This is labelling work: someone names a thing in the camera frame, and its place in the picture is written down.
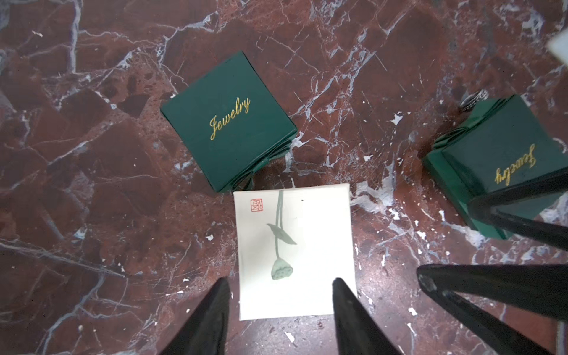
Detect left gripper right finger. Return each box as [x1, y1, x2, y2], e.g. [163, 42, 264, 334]
[332, 278, 400, 355]

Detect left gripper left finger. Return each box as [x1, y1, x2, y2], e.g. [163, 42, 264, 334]
[161, 277, 231, 355]

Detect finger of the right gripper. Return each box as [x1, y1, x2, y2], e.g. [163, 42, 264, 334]
[467, 167, 567, 251]
[416, 262, 568, 355]

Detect silver ring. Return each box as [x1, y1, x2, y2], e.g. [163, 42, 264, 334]
[458, 88, 490, 112]

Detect green jewelry box near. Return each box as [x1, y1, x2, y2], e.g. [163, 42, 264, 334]
[422, 95, 567, 240]

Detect green jewelry box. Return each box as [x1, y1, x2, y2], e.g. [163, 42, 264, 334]
[161, 52, 297, 192]
[422, 95, 567, 240]

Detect green jewelry box far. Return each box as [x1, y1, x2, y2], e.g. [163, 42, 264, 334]
[161, 52, 297, 192]

